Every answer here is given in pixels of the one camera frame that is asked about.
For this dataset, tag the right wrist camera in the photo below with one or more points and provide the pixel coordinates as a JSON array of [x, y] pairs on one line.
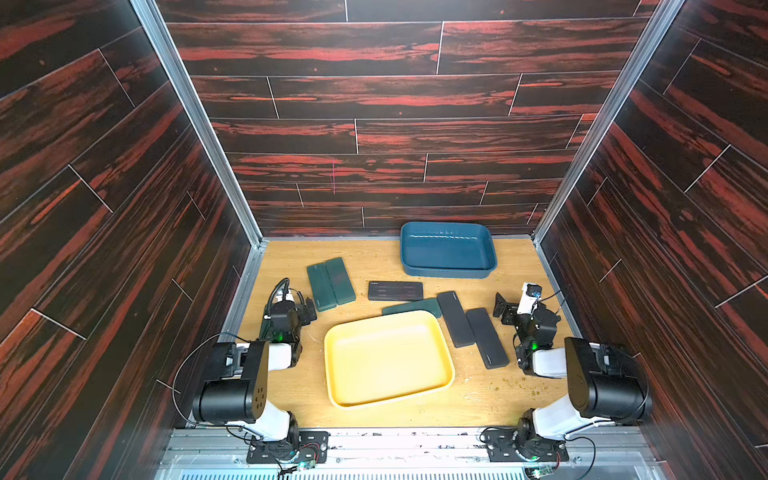
[[531, 294]]

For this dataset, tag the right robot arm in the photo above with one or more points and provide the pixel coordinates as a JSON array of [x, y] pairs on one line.
[[603, 380]]

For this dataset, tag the dark grey pencil case outer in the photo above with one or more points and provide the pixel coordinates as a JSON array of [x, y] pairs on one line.
[[487, 340]]

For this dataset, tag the yellow plastic tray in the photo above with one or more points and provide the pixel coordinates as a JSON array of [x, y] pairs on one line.
[[386, 359]]

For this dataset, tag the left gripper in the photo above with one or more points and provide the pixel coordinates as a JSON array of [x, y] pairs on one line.
[[300, 309]]

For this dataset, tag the teal plastic tray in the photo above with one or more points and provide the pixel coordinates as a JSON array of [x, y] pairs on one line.
[[447, 250]]

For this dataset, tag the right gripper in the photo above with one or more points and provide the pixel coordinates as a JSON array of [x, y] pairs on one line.
[[509, 309]]

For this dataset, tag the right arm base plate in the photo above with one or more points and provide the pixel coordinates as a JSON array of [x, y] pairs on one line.
[[509, 445]]

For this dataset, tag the aluminium front rail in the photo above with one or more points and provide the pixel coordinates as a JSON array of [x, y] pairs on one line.
[[407, 453]]

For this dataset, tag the dark grey pencil case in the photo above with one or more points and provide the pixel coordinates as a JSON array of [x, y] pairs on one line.
[[487, 340], [455, 319]]

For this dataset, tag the green pencil case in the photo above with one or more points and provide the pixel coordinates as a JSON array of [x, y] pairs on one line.
[[429, 305], [340, 281], [322, 289]]

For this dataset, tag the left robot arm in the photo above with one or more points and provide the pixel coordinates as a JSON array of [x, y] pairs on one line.
[[233, 392]]

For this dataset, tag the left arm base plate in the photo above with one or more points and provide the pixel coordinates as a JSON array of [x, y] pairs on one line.
[[301, 447]]

